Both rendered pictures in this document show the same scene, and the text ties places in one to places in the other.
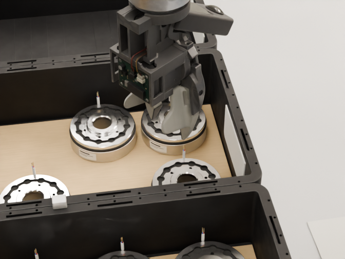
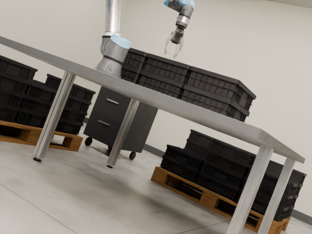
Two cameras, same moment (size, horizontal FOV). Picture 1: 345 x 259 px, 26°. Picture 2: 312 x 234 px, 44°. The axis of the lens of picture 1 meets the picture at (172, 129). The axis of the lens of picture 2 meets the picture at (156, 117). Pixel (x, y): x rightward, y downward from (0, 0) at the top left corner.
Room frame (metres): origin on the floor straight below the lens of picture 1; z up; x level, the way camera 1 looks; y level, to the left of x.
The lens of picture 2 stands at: (2.24, -1.80, 0.61)
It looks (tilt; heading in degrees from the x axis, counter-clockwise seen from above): 0 degrees down; 128
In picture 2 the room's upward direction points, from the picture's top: 21 degrees clockwise
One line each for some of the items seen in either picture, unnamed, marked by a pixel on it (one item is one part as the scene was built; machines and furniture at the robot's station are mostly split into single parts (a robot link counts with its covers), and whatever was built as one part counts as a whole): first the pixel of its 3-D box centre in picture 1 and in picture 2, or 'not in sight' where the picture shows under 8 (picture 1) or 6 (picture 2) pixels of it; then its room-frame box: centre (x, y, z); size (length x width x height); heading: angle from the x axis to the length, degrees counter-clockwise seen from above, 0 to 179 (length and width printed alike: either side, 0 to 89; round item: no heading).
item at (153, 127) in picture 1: (173, 119); not in sight; (0.88, 0.00, 0.86); 0.10 x 0.10 x 0.01
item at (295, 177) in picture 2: not in sight; (276, 187); (0.99, 1.94, 0.37); 0.40 x 0.30 x 0.45; 10
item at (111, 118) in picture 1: (102, 124); not in sight; (0.86, 0.11, 0.86); 0.05 x 0.05 x 0.01
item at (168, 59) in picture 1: (155, 43); (177, 33); (0.73, 0.02, 1.12); 0.09 x 0.08 x 0.12; 136
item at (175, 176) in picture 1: (187, 181); not in sight; (0.74, -0.02, 0.86); 0.05 x 0.05 x 0.01
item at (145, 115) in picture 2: not in sight; (123, 116); (-0.75, 1.42, 0.45); 0.62 x 0.45 x 0.90; 100
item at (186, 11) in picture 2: not in sight; (186, 9); (0.73, 0.01, 1.28); 0.09 x 0.08 x 0.11; 60
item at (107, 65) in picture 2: not in sight; (110, 67); (0.68, -0.35, 0.75); 0.15 x 0.15 x 0.10
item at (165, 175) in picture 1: (187, 183); not in sight; (0.74, -0.02, 0.86); 0.10 x 0.10 x 0.01
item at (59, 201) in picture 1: (59, 201); not in sight; (0.64, 0.14, 0.94); 0.02 x 0.01 x 0.01; 99
